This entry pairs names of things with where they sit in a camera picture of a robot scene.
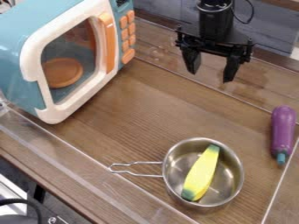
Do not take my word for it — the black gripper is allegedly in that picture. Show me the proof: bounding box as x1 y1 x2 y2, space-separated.
174 3 256 84

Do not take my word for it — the purple toy eggplant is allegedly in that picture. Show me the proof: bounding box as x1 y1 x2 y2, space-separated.
271 105 296 165

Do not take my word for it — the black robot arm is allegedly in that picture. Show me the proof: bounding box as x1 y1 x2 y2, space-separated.
175 0 255 82

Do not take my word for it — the orange microwave turntable plate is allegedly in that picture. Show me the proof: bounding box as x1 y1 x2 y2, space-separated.
41 58 83 88

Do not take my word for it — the blue toy microwave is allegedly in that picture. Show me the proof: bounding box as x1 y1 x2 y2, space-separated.
0 0 136 124

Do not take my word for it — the silver pot with wire handle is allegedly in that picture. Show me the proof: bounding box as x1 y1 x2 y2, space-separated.
108 137 244 214

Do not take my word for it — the black cable lower left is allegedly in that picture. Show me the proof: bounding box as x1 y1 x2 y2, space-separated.
0 199 43 224

